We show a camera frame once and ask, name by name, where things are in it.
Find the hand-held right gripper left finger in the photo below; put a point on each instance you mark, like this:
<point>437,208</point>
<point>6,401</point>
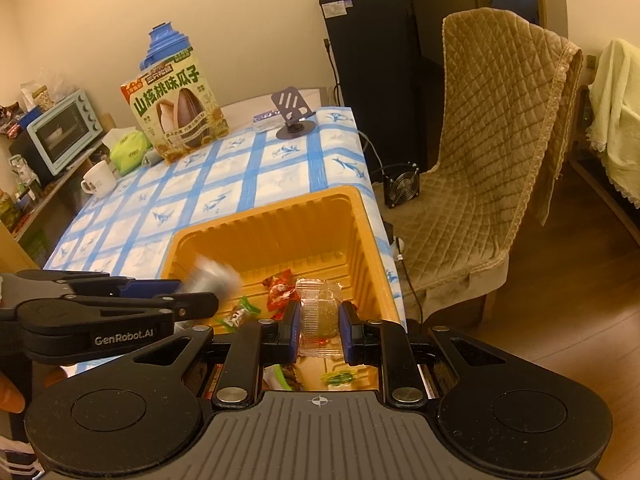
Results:
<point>267,342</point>

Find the yellow cloth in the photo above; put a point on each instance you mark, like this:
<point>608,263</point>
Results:
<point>617,120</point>

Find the dark phone stand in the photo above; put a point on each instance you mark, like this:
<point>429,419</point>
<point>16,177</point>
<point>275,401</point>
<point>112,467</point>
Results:
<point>295,120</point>

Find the dark snack packet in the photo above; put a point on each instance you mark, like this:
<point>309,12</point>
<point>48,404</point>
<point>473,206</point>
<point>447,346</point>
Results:
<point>215,277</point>

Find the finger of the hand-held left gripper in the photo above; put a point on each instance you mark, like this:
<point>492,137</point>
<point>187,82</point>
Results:
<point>192,306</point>
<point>150,286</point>

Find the light blue toaster oven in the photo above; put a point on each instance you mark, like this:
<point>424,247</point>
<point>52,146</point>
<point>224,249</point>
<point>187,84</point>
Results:
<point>62,130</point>

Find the dark red printed packet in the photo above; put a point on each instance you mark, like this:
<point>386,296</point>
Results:
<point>279,292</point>

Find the black cabinet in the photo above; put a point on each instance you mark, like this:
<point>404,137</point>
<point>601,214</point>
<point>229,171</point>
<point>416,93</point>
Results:
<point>375,75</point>

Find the striped clothing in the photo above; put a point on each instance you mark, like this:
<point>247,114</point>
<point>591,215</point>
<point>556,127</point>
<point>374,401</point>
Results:
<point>17,460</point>

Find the white mug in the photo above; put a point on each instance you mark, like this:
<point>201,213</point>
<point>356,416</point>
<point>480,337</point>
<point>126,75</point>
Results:
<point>100,180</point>

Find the dark snack bag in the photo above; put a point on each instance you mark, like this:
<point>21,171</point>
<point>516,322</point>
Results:
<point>10,120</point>

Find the black fan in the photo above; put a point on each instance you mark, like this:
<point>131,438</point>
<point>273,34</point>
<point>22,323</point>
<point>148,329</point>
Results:
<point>401,185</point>

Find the orange plastic tray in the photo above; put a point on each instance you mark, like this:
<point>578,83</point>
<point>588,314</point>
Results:
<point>280,230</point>

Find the sunflower seed bag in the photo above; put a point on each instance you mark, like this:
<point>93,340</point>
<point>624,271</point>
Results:
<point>175,110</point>

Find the blue kettle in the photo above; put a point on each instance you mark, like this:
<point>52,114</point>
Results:
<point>162,45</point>

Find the person's left hand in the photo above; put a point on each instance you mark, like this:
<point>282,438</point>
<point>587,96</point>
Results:
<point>11,397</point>

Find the green brown candy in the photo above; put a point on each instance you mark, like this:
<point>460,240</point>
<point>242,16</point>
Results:
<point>241,312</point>

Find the small flat box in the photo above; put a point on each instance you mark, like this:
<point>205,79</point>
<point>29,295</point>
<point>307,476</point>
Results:
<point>266,122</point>

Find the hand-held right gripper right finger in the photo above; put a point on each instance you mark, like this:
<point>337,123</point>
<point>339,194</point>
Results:
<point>352,345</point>

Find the wooden shelf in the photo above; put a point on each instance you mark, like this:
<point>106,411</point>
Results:
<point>45,195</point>

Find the clear packet with brown cube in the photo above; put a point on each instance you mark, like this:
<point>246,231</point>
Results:
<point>322,310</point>

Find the green tissue pack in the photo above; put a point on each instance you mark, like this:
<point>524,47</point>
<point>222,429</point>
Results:
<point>127,152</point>

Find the chair with quilted cover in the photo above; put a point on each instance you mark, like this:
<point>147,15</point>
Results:
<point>480,160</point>

